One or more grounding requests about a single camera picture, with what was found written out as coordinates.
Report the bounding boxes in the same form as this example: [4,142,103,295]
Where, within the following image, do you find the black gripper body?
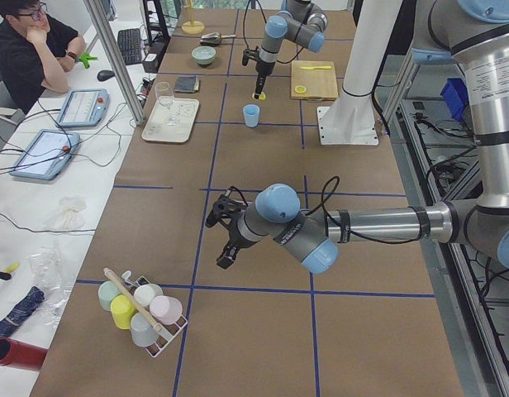
[205,189,255,252]
[241,47,275,85]

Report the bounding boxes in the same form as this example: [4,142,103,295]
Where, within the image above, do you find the green lime slice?
[252,93,266,101]

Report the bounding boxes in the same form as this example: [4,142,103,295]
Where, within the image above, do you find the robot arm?
[242,1,328,100]
[205,1,509,274]

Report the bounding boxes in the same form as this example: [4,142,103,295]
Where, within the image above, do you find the blue plastic cup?
[243,103,260,128]

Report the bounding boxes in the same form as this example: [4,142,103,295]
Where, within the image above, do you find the yellow lemon slice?
[294,85,307,93]

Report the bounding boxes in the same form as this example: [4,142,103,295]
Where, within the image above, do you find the pink cup on rack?
[149,295,183,325]

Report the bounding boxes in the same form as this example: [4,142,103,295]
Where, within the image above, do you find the white cup on rack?
[133,284,163,309]

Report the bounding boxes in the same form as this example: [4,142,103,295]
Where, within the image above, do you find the white cup rack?
[103,268,188,357]

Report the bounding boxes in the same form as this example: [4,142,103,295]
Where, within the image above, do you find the grey cup on rack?
[131,313,158,347]

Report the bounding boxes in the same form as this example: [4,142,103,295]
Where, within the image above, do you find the yellow cup on rack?
[110,294,136,330]

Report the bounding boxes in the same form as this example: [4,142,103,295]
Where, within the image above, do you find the green cup on rack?
[98,280,121,312]

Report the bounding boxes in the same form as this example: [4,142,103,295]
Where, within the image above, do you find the wooden cutting board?
[290,60,339,100]

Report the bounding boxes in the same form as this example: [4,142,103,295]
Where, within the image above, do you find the steel ice scoop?
[200,32,236,46]

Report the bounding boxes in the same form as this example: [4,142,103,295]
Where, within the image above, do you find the green bowl of ice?
[191,45,216,66]

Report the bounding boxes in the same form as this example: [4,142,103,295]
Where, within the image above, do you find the yellow plastic knife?
[299,65,332,70]

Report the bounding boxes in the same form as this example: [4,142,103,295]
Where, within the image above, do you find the grey folded cloth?
[174,75,200,93]

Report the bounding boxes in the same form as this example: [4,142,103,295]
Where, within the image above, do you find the wooden mug tree stand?
[181,0,205,35]

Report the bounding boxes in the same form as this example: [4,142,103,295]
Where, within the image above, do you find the cream bear tray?
[141,98,200,144]

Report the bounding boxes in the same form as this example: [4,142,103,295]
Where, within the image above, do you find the clear wine glass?
[155,82,177,126]

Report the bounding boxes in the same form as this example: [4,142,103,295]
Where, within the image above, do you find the black keyboard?
[117,28,142,65]

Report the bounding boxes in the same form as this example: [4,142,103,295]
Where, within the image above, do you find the white gloves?
[45,196,87,232]

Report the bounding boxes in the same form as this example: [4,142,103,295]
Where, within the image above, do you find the black computer mouse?
[97,69,115,82]

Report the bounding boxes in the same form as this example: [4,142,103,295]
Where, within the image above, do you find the blue teach pendant far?
[55,88,109,128]

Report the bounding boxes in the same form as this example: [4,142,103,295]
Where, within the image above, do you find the blue teach pendant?
[55,88,109,128]
[9,129,81,180]

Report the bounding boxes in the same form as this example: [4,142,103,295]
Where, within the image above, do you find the blue teach pendant near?
[9,129,81,180]

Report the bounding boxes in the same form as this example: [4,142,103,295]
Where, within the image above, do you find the folded dark umbrella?
[0,286,45,338]

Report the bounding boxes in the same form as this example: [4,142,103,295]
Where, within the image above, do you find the seated person in black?
[0,1,86,113]

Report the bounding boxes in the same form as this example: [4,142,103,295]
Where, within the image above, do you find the red cylinder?
[0,337,48,371]

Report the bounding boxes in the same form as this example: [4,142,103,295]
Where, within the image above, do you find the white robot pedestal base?
[317,0,402,146]

